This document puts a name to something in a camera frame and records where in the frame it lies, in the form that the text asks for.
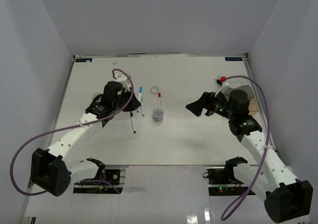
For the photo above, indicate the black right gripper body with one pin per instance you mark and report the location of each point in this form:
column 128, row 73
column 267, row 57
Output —
column 216, row 105

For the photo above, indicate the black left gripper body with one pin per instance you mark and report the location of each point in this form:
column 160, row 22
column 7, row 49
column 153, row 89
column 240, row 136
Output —
column 118, row 104

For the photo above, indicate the black capped white marker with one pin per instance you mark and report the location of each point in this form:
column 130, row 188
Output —
column 132, row 122

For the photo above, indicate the blue capped white marker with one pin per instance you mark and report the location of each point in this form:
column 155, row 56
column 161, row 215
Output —
column 140, row 94

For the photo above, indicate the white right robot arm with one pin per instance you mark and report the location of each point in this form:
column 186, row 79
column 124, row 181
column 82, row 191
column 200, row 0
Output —
column 284, row 195

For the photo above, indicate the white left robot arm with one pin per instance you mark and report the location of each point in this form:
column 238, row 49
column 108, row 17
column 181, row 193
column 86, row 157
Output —
column 50, row 167

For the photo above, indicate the clear tiered desk organizer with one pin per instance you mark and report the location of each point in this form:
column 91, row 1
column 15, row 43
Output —
column 246, row 86

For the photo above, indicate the small clear tape roll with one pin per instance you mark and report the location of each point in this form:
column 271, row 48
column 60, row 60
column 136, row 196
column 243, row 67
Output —
column 154, row 90

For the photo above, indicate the clear cup of paperclips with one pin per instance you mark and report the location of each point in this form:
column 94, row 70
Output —
column 158, row 114

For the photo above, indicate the red capped white marker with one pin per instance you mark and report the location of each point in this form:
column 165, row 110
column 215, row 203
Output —
column 159, row 100

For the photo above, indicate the blue label sticker right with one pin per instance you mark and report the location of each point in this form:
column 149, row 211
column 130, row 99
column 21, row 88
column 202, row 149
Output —
column 232, row 59

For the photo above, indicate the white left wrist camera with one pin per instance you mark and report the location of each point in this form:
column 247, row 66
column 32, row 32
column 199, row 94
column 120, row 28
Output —
column 122, row 84

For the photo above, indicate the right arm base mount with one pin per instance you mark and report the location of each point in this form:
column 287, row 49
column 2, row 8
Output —
column 219, row 183

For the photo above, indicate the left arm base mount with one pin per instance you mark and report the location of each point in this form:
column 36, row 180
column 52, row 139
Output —
column 113, row 183

